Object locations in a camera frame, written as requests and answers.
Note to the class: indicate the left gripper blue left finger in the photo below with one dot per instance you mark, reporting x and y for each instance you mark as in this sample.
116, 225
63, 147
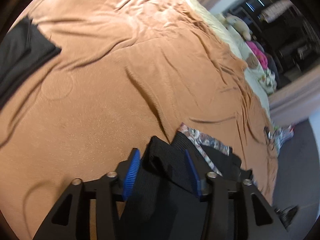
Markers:
69, 218

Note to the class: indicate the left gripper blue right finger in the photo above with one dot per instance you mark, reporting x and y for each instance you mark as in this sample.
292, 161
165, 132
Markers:
235, 210

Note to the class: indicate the pink plush toy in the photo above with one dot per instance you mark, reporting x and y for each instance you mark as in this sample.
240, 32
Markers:
259, 52

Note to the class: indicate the black t-shirt patterned trim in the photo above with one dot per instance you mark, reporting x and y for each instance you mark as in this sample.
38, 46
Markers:
162, 204

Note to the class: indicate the pink curtain right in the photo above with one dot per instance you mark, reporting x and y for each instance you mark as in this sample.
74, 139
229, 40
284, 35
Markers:
296, 101

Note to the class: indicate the folded black cloth near headboard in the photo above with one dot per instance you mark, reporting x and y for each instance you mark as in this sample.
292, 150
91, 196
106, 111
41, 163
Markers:
24, 50

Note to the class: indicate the brown fleece blanket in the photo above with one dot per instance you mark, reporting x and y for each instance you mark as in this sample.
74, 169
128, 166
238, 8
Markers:
128, 70

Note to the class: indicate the cream plush toy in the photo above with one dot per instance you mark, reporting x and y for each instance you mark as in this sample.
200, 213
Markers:
239, 25

